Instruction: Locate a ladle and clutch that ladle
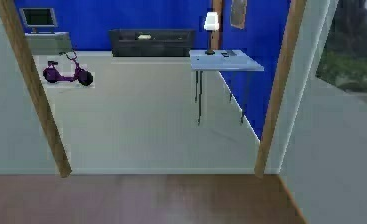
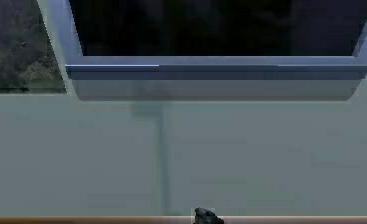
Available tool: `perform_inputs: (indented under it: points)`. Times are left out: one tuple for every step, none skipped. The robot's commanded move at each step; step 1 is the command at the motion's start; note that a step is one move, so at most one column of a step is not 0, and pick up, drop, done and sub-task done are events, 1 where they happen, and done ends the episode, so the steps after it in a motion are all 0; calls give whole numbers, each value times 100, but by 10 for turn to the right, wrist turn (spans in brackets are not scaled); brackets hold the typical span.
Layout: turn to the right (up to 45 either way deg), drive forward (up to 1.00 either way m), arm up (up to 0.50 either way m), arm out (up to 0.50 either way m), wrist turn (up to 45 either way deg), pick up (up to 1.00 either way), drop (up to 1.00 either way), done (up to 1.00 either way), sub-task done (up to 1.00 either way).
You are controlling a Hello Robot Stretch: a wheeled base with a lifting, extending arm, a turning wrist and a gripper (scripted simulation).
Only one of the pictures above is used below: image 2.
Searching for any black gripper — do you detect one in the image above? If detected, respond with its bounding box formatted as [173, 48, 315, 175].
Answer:
[193, 207, 225, 224]

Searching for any grey framed window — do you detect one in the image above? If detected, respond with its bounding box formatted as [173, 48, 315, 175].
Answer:
[36, 0, 367, 102]

